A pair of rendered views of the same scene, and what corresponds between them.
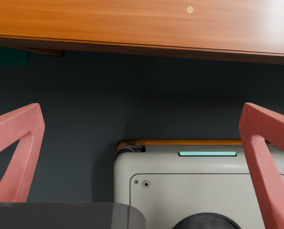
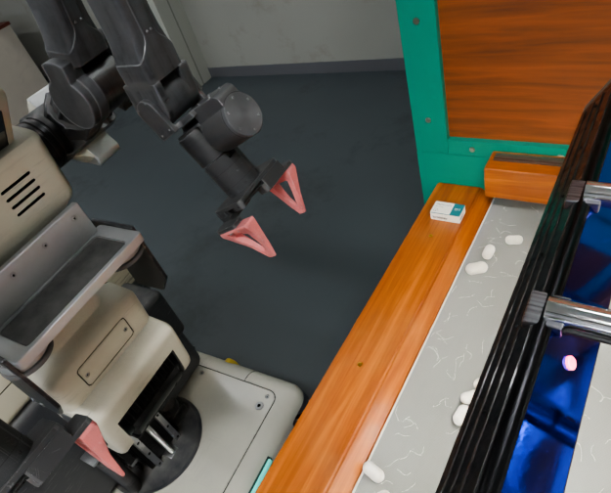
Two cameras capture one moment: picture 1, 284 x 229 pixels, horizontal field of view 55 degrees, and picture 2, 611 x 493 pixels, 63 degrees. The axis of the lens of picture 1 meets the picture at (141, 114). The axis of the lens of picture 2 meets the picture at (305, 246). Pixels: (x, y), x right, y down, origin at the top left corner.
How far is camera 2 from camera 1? 0.66 m
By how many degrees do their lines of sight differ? 43
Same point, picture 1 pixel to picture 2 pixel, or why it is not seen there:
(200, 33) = (341, 366)
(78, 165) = (317, 372)
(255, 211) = not seen: outside the picture
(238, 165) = not seen: outside the picture
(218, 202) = (194, 477)
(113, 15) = (376, 318)
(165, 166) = (266, 432)
